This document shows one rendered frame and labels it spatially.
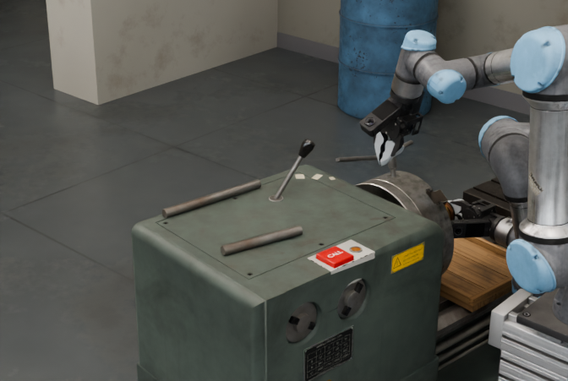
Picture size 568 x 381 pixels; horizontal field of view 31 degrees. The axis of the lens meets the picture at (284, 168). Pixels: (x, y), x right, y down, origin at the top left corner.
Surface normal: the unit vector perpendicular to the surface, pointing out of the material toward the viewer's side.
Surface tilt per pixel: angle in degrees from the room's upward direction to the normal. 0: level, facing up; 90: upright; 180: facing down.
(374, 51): 90
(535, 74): 83
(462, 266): 0
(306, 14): 90
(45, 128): 0
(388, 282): 90
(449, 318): 26
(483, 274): 0
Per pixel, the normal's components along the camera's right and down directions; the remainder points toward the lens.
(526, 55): -0.88, 0.06
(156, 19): 0.75, 0.27
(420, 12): 0.55, 0.34
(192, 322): -0.76, 0.26
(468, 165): 0.00, -0.91
